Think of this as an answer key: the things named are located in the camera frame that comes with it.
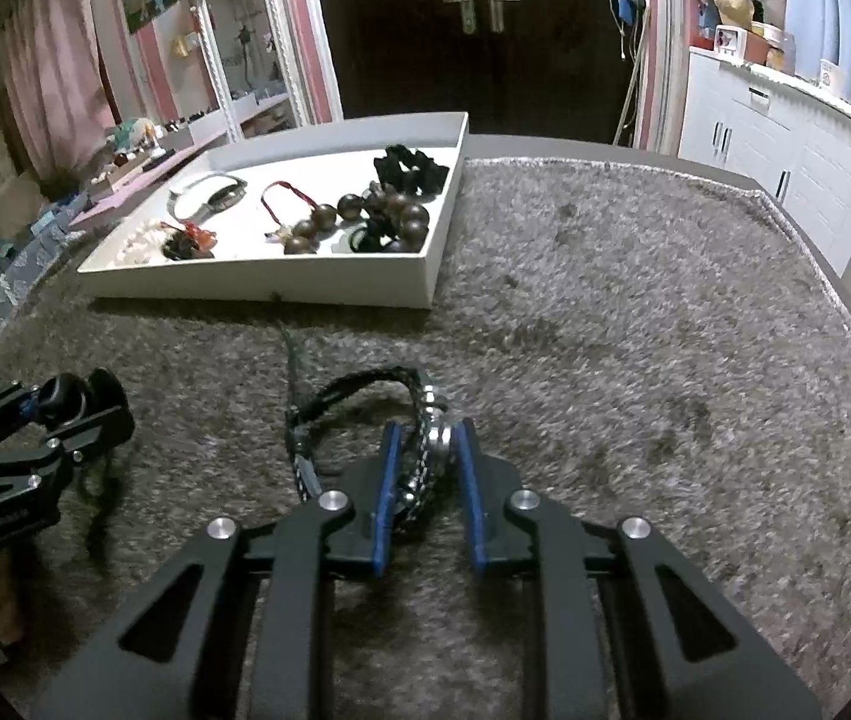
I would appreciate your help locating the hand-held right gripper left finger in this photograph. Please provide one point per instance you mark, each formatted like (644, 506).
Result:
(388, 495)

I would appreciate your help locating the black fabric scrunchie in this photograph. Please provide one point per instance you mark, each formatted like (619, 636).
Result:
(406, 169)

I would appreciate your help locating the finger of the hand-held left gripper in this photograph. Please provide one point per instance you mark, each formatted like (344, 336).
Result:
(95, 412)
(28, 484)

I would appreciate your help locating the blue patterned cloth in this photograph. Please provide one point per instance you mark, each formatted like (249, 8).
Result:
(13, 292)

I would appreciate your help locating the white cabinet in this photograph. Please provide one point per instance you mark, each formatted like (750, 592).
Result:
(770, 142)

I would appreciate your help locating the pale stuffed toy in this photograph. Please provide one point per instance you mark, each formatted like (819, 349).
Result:
(133, 136)

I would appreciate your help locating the dark double door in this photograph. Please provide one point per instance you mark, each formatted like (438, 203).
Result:
(410, 67)

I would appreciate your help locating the yellow plush toy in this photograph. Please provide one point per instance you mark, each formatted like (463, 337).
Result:
(734, 4)

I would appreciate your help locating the black hair claw clip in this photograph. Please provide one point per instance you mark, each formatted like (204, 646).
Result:
(178, 246)

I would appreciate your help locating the pink curtain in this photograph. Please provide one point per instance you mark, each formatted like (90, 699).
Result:
(50, 60)

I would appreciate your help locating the white printed mug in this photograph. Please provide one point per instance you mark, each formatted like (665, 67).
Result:
(834, 75)

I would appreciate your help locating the pink shelf board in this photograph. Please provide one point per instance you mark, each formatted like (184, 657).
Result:
(133, 187)

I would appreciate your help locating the white framed mirror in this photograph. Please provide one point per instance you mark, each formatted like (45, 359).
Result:
(253, 30)

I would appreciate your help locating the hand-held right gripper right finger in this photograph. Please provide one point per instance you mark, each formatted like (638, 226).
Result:
(472, 495)

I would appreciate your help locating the white shallow tray box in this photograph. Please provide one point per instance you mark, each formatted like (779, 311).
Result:
(260, 281)

